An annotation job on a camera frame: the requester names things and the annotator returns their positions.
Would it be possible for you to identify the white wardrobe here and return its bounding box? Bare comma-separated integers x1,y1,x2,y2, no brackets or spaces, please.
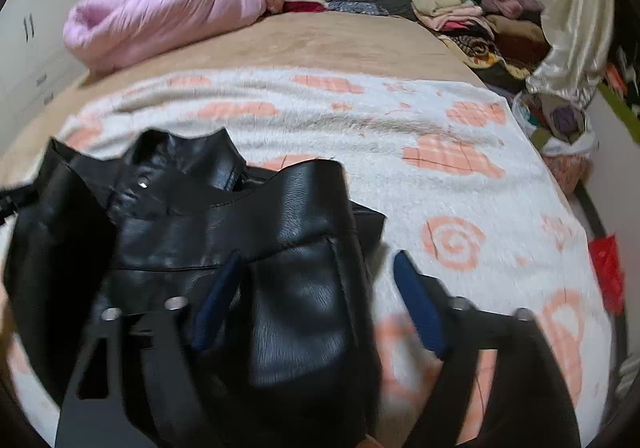
1,0,86,150

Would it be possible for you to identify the basket of clothes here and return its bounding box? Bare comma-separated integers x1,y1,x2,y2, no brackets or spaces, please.
511,90,598,194

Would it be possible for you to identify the beige bed sheet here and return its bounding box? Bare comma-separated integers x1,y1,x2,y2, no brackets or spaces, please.
1,12,482,186

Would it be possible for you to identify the red plastic bag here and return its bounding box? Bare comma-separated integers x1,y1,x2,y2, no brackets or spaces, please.
589,234,625,316

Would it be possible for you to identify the black leather jacket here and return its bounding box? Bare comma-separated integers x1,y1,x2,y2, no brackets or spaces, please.
3,130,385,447

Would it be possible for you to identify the pile of folded clothes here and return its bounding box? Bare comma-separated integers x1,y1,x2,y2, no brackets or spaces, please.
410,0,550,95

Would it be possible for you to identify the white peach patterned blanket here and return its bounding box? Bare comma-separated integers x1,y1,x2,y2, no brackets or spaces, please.
1,69,612,447

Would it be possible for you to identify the pink quilted duvet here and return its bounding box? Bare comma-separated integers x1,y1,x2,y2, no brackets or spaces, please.
62,0,268,73

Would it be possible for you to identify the person's right hand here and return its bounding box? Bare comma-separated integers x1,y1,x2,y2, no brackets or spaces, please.
357,435,384,448

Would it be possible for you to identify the cream satin curtain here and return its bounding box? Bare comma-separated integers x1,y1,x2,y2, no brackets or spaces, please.
526,0,615,108

